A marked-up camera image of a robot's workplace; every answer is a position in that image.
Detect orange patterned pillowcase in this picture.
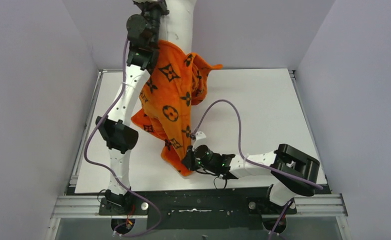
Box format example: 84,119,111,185
131,40,223,177

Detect aluminium frame rail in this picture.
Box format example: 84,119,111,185
44,194,352,240

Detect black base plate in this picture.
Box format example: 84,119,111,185
66,186,332,231

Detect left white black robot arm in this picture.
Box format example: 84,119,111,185
96,0,169,214

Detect white pillow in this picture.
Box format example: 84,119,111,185
159,0,197,54

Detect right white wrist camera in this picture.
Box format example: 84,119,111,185
190,131,207,148

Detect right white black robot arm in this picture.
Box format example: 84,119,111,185
182,143,322,214

